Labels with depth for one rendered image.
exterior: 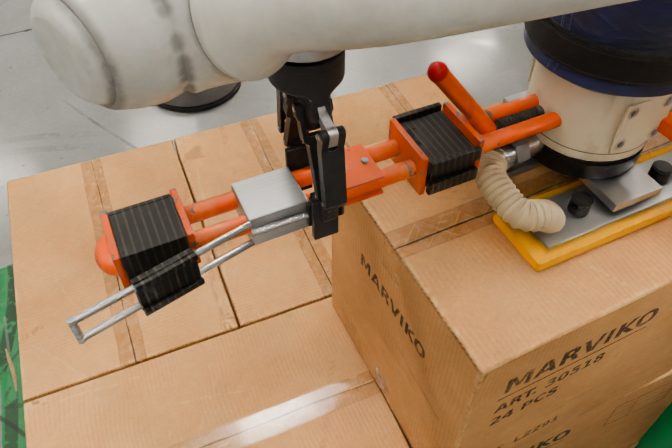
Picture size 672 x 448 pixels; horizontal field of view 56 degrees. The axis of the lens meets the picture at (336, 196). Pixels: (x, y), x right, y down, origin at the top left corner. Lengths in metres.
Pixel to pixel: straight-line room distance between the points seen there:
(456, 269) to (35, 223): 1.01
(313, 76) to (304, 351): 0.73
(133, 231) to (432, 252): 0.38
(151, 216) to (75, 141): 1.93
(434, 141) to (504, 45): 2.29
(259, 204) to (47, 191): 0.98
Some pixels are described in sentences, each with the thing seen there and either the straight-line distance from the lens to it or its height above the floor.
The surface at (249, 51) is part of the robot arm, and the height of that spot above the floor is 1.39.
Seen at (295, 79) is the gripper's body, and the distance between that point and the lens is 0.57.
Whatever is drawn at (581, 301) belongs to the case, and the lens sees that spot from 0.84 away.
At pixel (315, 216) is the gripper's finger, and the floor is 1.08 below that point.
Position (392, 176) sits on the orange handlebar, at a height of 1.08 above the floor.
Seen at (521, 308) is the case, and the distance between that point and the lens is 0.81.
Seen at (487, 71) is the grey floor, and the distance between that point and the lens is 2.85.
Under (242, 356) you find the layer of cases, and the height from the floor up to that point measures 0.54.
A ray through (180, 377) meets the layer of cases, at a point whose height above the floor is 0.54.
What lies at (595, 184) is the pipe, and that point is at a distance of 0.91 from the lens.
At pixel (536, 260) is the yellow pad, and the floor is 0.97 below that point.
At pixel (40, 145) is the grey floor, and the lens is 2.65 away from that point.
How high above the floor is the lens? 1.59
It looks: 46 degrees down
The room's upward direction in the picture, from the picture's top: straight up
